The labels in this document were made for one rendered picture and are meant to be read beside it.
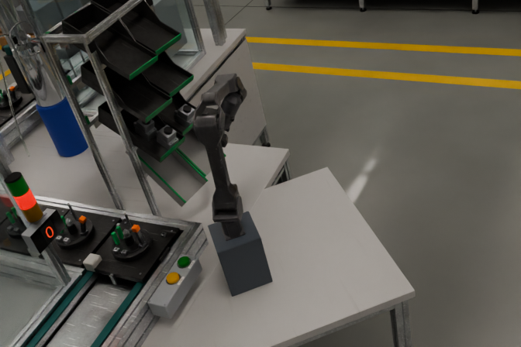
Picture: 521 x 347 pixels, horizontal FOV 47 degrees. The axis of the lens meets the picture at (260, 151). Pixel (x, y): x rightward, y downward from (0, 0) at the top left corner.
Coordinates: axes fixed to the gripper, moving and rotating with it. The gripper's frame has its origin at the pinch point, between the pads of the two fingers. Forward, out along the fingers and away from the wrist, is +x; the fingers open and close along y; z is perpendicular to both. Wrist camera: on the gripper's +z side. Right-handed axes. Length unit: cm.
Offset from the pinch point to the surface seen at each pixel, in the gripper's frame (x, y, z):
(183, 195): 27.3, -2.8, 0.8
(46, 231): 33, 32, 39
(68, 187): 71, -42, 42
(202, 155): 19.8, -21.5, -1.9
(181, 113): 3.2, -15.4, 12.1
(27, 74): 38, -63, 75
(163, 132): 6.5, -3.6, 15.9
